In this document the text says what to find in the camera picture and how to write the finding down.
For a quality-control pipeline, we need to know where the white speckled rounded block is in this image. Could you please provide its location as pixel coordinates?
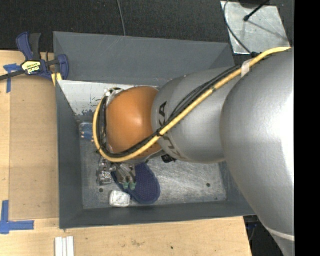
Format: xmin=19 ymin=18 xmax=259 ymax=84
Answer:
xmin=108 ymin=190 xmax=132 ymax=208

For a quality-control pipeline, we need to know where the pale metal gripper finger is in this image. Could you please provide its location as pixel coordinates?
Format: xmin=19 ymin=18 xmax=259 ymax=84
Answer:
xmin=96 ymin=170 xmax=113 ymax=187
xmin=98 ymin=158 xmax=112 ymax=172

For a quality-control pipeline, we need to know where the dark blue dotted cloth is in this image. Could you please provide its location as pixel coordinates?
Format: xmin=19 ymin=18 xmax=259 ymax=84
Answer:
xmin=111 ymin=162 xmax=162 ymax=205

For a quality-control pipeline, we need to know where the pale wood flat board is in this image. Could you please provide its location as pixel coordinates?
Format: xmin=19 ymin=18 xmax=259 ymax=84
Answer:
xmin=8 ymin=74 xmax=61 ymax=221

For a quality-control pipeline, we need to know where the grey metal bin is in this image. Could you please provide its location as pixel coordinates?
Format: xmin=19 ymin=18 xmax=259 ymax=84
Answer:
xmin=52 ymin=31 xmax=256 ymax=230

